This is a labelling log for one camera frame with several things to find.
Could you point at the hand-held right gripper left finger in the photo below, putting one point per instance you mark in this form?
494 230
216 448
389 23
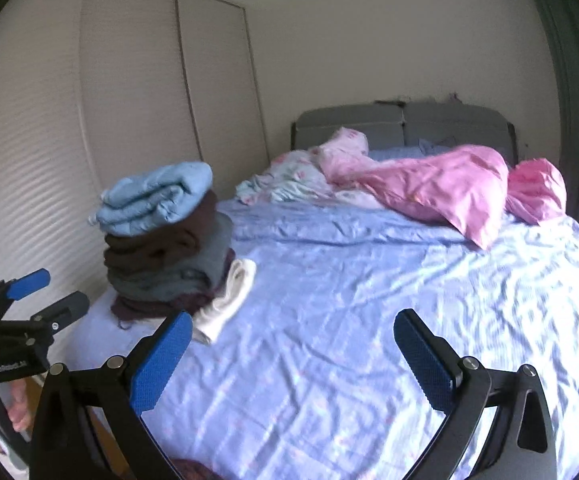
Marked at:
162 360

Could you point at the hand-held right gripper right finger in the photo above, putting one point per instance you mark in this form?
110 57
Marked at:
424 360

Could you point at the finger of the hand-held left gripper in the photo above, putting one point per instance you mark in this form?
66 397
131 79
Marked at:
69 305
29 280

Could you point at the person's left hand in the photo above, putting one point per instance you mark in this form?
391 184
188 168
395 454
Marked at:
19 410

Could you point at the grey folded garment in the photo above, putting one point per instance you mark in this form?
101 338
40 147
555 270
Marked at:
169 280

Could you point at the bed with blue striped sheet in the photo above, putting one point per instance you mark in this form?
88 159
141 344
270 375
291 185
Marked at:
344 335

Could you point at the white folded garment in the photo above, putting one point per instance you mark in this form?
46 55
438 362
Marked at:
229 295

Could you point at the brown folded garment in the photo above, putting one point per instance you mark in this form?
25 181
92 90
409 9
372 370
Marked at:
169 240

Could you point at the pink crumpled duvet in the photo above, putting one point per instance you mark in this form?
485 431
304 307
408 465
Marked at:
434 185

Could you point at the white louvered wardrobe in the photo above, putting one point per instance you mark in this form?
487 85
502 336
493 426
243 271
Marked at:
94 110

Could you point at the blue pillow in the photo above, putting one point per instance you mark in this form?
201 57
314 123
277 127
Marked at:
399 153

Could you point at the light blue floral cloth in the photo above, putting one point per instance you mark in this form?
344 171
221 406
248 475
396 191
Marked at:
284 180

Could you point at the pink floral pillow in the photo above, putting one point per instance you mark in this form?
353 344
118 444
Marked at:
344 147

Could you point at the grey padded headboard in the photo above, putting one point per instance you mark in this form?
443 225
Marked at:
394 120

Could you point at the dark flat item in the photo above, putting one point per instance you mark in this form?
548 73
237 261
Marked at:
389 103

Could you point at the small dark ornament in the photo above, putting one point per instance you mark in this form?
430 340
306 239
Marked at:
454 98

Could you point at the teal curtain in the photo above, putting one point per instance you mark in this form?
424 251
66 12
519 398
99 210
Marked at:
574 60

